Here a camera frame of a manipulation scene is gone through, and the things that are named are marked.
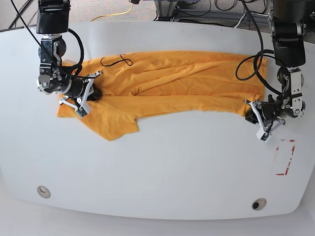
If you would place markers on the red tape rectangle marking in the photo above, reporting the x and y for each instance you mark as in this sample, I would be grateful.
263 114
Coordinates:
283 156

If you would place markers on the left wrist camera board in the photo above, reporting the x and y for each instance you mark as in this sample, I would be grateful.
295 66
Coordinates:
263 136

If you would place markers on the aluminium frame stand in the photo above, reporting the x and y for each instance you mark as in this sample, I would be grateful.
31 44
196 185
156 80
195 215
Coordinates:
227 13

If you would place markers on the table cable grommet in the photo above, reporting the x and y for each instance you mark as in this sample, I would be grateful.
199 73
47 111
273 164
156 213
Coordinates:
43 192
259 204

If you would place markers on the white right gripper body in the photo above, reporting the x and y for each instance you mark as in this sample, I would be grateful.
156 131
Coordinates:
77 95

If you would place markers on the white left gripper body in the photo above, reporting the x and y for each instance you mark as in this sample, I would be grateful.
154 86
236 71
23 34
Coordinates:
266 120

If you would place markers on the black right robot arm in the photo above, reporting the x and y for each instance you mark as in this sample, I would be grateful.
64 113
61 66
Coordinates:
52 22

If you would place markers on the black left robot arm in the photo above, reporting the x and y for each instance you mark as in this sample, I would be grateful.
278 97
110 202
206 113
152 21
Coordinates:
286 23

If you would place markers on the right table cable grommet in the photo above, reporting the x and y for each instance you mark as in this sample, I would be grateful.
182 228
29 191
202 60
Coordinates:
259 204

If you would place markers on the orange t-shirt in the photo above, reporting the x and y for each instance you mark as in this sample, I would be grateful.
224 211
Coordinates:
146 84

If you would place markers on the left table cable grommet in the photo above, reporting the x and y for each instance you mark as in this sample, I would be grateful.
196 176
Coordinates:
43 192

